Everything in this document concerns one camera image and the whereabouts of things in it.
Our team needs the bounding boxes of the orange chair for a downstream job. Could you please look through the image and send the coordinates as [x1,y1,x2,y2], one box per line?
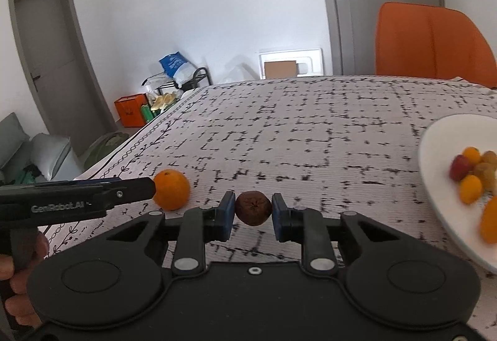
[375,2,496,88]

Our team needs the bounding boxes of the orange cardboard box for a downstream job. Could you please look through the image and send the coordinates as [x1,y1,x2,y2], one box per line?
[115,94,148,128]

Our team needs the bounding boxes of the brown-yellow small fruit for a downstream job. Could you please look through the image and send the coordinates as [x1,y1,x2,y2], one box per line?
[472,163,496,192]

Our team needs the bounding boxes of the black metal rack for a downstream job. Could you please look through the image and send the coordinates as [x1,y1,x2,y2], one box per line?
[142,67,212,103]

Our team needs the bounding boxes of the large orange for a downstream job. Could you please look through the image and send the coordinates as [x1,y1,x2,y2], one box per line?
[479,196,497,244]
[153,169,190,211]

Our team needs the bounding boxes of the large orange front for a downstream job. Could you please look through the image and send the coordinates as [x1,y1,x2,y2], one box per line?
[479,196,497,244]

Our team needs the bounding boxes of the person's left hand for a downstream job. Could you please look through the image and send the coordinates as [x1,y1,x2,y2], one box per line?
[1,232,49,328]

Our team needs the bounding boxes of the large orange top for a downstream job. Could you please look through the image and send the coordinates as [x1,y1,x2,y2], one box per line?
[153,169,190,211]

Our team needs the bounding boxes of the brown-yellow fruit alone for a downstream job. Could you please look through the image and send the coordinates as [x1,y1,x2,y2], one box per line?
[481,151,497,168]

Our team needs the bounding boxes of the white patterned tablecloth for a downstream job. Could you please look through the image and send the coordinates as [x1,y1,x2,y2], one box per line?
[42,74,497,338]

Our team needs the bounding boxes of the white ceramic plate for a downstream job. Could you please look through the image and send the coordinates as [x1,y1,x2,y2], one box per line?
[418,114,496,274]

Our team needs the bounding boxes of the grey sofa cushions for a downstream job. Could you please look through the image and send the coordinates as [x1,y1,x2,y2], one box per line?
[1,113,83,185]

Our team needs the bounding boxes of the white foam packaging board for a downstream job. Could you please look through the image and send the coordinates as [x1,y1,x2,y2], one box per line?
[259,49,324,79]

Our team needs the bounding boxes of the grey side door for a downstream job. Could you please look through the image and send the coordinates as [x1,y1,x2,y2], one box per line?
[8,0,116,156]

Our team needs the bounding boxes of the dark red round fruit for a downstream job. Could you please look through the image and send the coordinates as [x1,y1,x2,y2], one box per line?
[235,191,272,227]

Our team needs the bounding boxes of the small red apple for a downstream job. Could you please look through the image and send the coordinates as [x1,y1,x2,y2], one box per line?
[449,154,472,182]

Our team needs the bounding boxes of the small mandarin orange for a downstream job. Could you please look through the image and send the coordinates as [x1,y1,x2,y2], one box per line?
[463,146,481,167]

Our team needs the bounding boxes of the blue white plastic bag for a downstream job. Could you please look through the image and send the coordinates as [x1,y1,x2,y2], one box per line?
[159,51,196,85]

